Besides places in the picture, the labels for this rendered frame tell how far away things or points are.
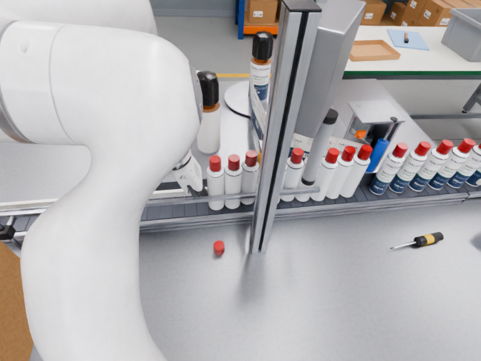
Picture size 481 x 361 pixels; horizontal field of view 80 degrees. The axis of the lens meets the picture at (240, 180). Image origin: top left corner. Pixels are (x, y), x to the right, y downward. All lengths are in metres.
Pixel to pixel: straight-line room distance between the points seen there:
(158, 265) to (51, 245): 0.64
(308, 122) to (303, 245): 0.50
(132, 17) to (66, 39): 0.13
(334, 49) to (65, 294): 0.44
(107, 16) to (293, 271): 0.76
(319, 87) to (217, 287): 0.59
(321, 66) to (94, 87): 0.34
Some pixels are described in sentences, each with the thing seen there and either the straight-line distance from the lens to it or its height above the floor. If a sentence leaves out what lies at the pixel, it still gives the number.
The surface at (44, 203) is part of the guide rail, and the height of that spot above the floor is 0.91.
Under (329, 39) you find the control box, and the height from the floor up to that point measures 1.46.
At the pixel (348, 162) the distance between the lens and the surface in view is 0.91.
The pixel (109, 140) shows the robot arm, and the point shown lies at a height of 1.48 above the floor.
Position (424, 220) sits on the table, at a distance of 1.18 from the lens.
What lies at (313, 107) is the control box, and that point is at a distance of 0.52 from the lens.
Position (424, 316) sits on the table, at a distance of 0.99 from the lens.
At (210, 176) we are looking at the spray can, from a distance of 0.80.
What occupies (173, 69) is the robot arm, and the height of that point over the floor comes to 1.52.
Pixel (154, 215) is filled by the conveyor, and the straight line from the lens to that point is 0.94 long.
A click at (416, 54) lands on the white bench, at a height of 0.80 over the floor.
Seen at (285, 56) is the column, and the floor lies 1.44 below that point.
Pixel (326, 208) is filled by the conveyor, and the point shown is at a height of 0.88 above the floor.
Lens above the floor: 1.62
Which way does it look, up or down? 48 degrees down
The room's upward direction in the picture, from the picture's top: 4 degrees clockwise
